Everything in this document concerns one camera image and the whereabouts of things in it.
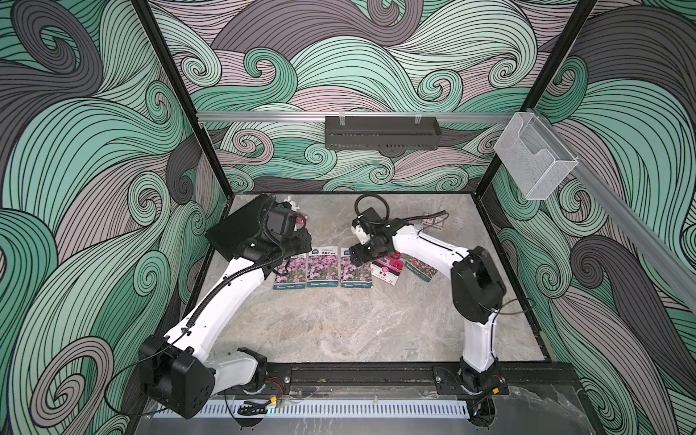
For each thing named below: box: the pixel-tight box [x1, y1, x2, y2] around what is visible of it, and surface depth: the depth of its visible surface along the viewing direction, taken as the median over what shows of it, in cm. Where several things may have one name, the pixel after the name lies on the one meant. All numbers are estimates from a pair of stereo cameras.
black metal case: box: [203, 193, 279, 265], surface depth 58 cm
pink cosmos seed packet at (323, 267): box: [306, 246, 340, 289], surface depth 97 cm
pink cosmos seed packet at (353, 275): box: [339, 246, 374, 290], surface depth 96 cm
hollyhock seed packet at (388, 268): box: [369, 251, 405, 287], surface depth 97 cm
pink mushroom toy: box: [296, 212, 310, 227], surface depth 113 cm
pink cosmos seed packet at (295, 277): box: [272, 255, 308, 290], surface depth 95 cm
